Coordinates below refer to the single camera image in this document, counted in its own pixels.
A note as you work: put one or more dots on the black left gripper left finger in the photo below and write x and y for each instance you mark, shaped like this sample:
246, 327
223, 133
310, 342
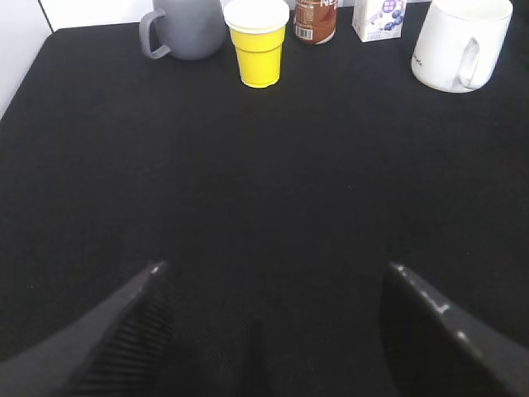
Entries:
116, 349

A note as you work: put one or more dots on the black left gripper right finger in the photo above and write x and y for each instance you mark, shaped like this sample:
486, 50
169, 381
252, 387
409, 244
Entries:
435, 348

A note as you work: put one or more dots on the yellow paper cup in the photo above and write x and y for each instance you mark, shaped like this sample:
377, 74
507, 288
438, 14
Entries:
257, 30

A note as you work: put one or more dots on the black table cloth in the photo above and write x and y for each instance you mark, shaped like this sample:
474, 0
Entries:
277, 209

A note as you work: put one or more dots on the white ceramic mug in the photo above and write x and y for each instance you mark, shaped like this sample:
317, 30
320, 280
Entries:
459, 44

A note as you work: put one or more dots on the white purple milk carton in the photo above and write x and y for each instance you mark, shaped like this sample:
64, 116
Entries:
376, 20

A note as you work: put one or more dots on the brown Nescafe bottle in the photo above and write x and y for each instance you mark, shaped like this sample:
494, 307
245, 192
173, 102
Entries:
315, 20

